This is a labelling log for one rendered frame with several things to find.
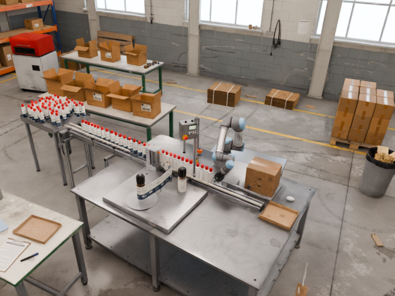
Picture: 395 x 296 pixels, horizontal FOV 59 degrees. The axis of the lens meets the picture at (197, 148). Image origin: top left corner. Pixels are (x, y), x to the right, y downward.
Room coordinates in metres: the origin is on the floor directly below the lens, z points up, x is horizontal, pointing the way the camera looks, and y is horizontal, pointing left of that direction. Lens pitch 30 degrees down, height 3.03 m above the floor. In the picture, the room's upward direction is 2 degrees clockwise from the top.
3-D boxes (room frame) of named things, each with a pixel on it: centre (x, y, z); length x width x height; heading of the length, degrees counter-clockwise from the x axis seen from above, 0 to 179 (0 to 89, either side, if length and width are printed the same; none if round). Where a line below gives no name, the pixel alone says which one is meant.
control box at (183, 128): (3.16, 0.10, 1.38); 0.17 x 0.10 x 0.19; 113
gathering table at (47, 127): (4.37, 2.00, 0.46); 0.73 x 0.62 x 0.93; 58
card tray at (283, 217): (2.51, -0.79, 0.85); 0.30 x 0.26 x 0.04; 58
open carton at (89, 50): (7.76, 2.54, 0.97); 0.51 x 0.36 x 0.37; 159
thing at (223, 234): (2.88, 0.00, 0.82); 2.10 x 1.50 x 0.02; 58
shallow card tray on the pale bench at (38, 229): (2.25, 1.39, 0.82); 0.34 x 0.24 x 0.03; 71
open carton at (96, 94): (5.13, 1.58, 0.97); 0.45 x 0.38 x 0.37; 158
